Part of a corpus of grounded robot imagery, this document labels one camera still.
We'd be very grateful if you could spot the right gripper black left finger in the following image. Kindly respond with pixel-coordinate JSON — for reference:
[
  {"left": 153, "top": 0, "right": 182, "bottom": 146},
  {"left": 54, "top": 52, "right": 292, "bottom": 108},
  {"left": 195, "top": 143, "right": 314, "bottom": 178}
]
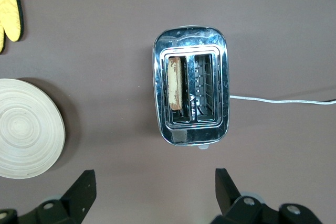
[{"left": 0, "top": 169, "right": 97, "bottom": 224}]

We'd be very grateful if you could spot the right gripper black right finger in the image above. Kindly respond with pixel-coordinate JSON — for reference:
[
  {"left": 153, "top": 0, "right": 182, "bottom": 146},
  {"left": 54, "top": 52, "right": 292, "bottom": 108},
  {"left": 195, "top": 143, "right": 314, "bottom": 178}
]
[{"left": 211, "top": 167, "right": 322, "bottom": 224}]

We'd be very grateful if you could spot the round light wooden plate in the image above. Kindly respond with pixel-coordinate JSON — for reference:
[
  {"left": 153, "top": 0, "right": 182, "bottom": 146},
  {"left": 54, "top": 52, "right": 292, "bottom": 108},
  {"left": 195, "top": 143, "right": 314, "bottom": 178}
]
[{"left": 0, "top": 78, "right": 66, "bottom": 179}]

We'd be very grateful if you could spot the brown bread toast slice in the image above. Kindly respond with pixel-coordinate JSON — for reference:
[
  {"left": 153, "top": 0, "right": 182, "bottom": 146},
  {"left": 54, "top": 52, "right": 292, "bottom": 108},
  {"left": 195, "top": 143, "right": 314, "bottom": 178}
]
[{"left": 167, "top": 56, "right": 184, "bottom": 111}]

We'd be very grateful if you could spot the brown table cover mat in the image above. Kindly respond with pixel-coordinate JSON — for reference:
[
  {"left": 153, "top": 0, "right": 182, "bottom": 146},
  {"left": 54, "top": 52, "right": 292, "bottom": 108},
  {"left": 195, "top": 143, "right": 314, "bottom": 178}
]
[{"left": 0, "top": 0, "right": 336, "bottom": 224}]

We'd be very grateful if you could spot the chrome two-slot toaster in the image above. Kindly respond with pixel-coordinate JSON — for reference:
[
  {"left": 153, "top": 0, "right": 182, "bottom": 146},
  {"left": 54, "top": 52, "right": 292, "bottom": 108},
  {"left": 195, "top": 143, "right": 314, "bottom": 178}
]
[{"left": 152, "top": 26, "right": 231, "bottom": 151}]

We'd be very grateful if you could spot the yellow quilted oven mitt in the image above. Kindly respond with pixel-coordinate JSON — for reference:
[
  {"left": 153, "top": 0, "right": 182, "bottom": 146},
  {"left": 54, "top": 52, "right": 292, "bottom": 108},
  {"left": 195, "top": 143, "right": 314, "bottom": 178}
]
[{"left": 0, "top": 0, "right": 26, "bottom": 54}]

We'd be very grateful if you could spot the white toaster power cable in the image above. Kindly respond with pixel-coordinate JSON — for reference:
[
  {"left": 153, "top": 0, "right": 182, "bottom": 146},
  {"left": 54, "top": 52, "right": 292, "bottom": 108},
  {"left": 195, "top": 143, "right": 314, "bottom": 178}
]
[{"left": 229, "top": 94, "right": 336, "bottom": 105}]

